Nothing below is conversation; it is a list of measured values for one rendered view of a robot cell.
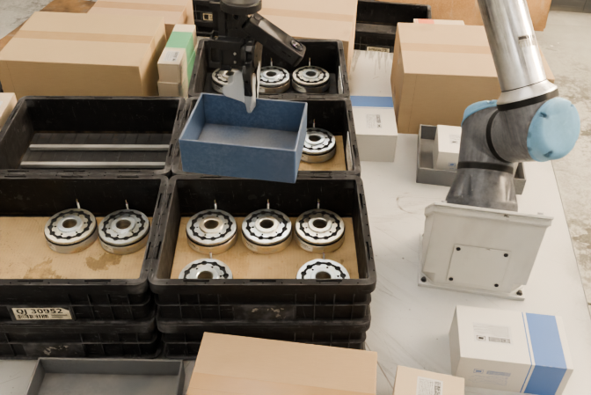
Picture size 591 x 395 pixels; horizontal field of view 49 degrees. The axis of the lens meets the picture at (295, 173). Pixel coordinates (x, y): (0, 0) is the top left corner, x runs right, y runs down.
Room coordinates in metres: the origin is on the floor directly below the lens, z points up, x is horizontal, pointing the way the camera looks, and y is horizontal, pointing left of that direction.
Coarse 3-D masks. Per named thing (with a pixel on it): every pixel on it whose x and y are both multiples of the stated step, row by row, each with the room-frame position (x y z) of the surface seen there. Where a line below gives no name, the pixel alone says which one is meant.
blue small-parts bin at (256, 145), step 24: (216, 96) 1.02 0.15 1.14; (192, 120) 0.95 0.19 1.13; (216, 120) 1.02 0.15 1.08; (240, 120) 1.02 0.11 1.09; (264, 120) 1.01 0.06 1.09; (288, 120) 1.00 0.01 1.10; (192, 144) 0.88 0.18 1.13; (216, 144) 0.87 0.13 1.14; (240, 144) 0.87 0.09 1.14; (264, 144) 0.96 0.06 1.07; (288, 144) 0.96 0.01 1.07; (192, 168) 0.88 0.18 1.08; (216, 168) 0.87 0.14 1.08; (240, 168) 0.87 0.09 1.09; (264, 168) 0.86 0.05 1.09; (288, 168) 0.86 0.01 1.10
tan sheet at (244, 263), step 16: (240, 224) 1.00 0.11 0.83; (352, 224) 1.01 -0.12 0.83; (240, 240) 0.95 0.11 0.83; (352, 240) 0.96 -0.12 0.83; (176, 256) 0.90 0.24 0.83; (192, 256) 0.90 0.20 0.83; (208, 256) 0.91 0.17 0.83; (224, 256) 0.91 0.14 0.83; (240, 256) 0.91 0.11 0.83; (256, 256) 0.91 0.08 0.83; (272, 256) 0.91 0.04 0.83; (288, 256) 0.91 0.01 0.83; (304, 256) 0.91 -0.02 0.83; (320, 256) 0.91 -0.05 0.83; (336, 256) 0.91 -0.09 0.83; (352, 256) 0.91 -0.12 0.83; (176, 272) 0.86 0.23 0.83; (240, 272) 0.86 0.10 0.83; (256, 272) 0.87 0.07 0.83; (272, 272) 0.87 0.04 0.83; (288, 272) 0.87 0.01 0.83; (352, 272) 0.87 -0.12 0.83
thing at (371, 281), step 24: (168, 192) 0.98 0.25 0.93; (360, 192) 1.00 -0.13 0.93; (168, 216) 0.91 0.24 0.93; (360, 216) 0.93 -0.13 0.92; (168, 288) 0.74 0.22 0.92; (192, 288) 0.74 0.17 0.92; (216, 288) 0.74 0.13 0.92; (240, 288) 0.75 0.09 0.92; (264, 288) 0.75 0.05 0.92; (288, 288) 0.75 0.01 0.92; (312, 288) 0.75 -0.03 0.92; (336, 288) 0.75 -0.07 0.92; (360, 288) 0.75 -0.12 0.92
